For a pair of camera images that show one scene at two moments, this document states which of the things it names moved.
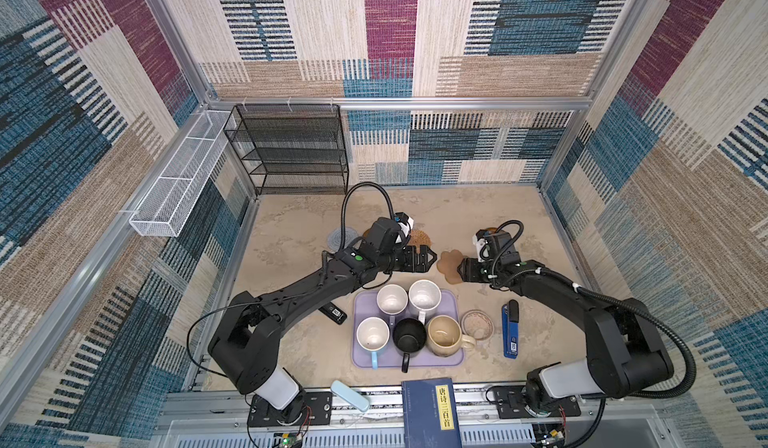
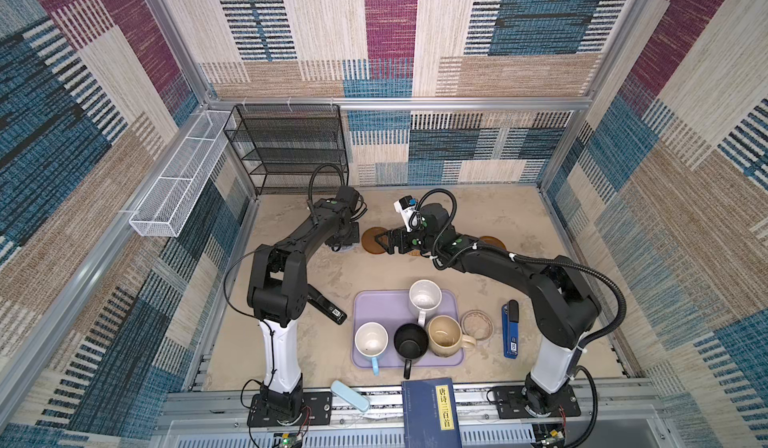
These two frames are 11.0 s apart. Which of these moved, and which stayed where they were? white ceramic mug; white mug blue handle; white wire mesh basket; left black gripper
Moved: left black gripper
Stayed: white wire mesh basket; white ceramic mug; white mug blue handle
